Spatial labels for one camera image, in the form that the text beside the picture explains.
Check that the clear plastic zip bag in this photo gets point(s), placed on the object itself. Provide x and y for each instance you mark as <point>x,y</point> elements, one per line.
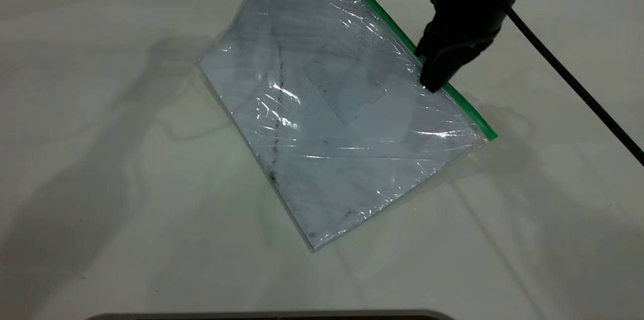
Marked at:
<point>342,124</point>

